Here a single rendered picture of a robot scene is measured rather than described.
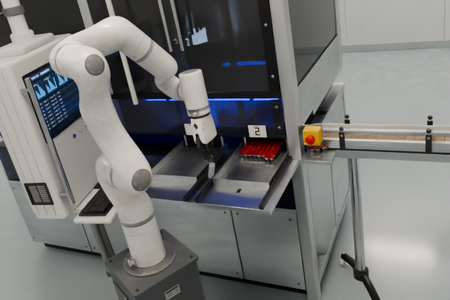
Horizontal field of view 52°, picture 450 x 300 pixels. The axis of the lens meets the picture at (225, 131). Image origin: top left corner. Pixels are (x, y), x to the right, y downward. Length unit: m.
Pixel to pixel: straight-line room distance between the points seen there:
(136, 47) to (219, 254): 1.52
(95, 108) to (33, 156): 0.80
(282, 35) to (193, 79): 0.48
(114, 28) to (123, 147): 0.36
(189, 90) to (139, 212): 0.45
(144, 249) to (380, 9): 5.39
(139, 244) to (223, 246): 1.05
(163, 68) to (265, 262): 1.39
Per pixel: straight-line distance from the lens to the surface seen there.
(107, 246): 2.79
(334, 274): 2.81
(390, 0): 6.51
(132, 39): 1.44
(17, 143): 2.16
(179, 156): 2.34
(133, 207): 1.56
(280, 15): 1.89
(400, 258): 2.92
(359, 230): 2.45
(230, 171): 2.10
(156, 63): 1.50
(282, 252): 2.47
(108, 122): 1.42
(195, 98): 1.62
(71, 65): 1.32
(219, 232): 2.55
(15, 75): 2.04
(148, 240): 1.62
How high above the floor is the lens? 1.90
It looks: 24 degrees down
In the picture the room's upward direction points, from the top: 11 degrees counter-clockwise
